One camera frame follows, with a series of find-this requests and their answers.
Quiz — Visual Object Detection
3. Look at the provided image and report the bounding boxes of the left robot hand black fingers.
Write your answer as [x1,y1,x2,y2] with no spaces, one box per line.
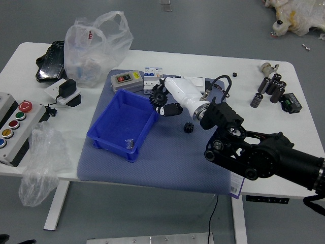
[0,233,37,244]

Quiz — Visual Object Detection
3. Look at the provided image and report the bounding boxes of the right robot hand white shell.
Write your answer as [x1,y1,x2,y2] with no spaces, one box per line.
[149,77,208,118]

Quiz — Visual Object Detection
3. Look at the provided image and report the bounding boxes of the big black gear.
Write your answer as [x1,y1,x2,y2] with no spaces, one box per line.
[149,90,169,108]

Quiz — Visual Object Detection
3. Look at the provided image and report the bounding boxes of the small black gear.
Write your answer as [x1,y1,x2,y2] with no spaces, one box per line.
[183,121,195,135]

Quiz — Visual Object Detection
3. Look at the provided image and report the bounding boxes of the blue plastic box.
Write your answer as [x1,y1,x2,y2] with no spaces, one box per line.
[86,88,160,163]

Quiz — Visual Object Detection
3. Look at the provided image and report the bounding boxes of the grey control box coloured buttons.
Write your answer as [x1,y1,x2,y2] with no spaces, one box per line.
[0,91,48,168]

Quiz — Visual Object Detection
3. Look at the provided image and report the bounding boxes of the white circuit breaker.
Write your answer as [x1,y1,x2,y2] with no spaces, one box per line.
[143,67,164,96]

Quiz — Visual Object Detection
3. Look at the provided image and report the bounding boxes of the white table leg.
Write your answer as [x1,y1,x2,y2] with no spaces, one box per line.
[230,194,248,244]
[43,180,72,231]

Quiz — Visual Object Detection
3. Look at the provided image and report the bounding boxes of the blue-grey mat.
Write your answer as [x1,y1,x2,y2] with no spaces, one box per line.
[76,69,246,195]

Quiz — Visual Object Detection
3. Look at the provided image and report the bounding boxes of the clear plastic bag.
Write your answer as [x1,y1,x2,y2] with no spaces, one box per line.
[18,121,73,207]

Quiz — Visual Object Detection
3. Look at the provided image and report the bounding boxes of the white metal lamp socket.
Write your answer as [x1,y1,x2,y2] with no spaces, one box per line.
[259,62,280,76]

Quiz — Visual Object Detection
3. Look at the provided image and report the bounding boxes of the white plastic bag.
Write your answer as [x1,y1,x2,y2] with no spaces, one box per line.
[63,10,135,89]

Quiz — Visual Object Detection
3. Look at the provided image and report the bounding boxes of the black base under socket plate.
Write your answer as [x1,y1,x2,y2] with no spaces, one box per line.
[67,94,83,108]

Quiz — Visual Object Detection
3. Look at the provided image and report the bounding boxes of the black module green terminal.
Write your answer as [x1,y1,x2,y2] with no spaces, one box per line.
[280,93,303,114]

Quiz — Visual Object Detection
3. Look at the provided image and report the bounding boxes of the purple label tag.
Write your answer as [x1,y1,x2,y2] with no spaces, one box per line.
[230,174,246,198]

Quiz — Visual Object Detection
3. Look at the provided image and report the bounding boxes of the black power adapter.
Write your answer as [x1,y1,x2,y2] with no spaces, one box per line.
[58,78,77,99]

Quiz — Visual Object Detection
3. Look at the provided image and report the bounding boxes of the white socket plate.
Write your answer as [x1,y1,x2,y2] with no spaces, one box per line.
[44,78,82,105]

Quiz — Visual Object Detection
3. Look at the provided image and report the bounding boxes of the black plastic tray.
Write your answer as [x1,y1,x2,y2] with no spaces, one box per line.
[35,40,68,82]

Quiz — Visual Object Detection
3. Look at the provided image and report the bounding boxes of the black table control panel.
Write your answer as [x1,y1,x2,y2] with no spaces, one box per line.
[245,195,290,204]

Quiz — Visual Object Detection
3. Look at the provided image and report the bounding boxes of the plush toy in plastic wrap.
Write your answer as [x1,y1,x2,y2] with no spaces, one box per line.
[263,0,325,38]

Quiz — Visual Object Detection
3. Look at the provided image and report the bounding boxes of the silver metal plate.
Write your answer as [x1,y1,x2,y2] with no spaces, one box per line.
[86,232,214,244]

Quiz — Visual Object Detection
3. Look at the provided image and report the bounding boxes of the white wall switch panel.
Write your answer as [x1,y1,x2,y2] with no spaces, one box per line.
[183,76,205,92]

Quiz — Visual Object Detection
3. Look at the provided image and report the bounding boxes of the black part with red wires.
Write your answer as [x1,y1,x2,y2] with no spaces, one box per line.
[204,80,229,97]

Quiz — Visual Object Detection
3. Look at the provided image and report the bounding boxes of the grey push-button switch box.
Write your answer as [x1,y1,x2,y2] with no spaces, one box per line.
[110,71,144,94]

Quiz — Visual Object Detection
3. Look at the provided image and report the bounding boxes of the black hanging cable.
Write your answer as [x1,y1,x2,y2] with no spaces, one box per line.
[207,194,219,244]

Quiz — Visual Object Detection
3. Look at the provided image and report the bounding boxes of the black adapter cord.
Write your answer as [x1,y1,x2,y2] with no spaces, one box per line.
[44,95,60,117]

